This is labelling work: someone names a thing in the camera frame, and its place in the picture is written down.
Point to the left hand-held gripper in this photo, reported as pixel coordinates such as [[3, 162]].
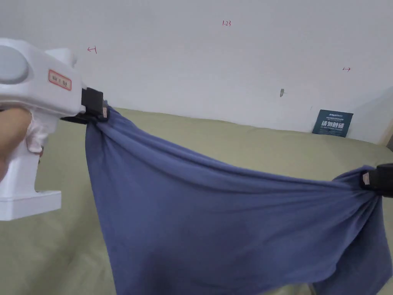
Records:
[[46, 92]]

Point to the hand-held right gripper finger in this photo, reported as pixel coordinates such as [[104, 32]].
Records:
[[379, 184], [386, 168]]

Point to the blue garment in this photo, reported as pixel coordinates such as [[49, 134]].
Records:
[[215, 215]]

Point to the person's left hand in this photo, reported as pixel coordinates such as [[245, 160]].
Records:
[[10, 138]]

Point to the dark blue printed card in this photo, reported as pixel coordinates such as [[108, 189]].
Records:
[[333, 123]]

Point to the bed with pale green sheet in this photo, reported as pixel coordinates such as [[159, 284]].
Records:
[[58, 255]]

